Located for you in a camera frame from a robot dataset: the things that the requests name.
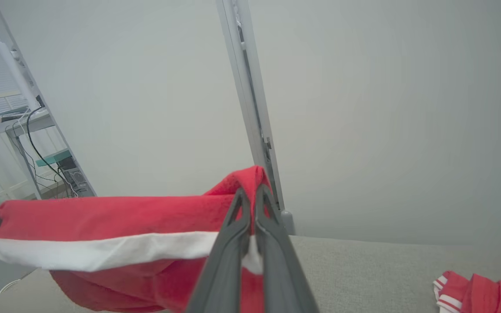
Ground red shorts white waistband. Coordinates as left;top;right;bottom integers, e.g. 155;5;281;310
0;165;273;313

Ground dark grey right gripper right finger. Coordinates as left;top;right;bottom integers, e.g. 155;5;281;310
254;185;321;313

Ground black computer box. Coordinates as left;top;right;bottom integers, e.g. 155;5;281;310
57;156;94;198

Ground grey metal partition post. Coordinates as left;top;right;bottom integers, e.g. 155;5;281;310
216;0;297;235

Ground teal shelf board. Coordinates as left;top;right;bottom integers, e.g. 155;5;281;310
36;149;72;168

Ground black hanging cable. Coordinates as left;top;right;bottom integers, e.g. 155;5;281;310
26;107;78;197

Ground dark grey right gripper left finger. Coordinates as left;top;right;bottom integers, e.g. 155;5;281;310
185;188;251;313

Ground white power strip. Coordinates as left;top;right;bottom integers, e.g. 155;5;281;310
0;41;42;111

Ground red basketball jersey white sleeves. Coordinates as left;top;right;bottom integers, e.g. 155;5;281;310
433;270;501;313

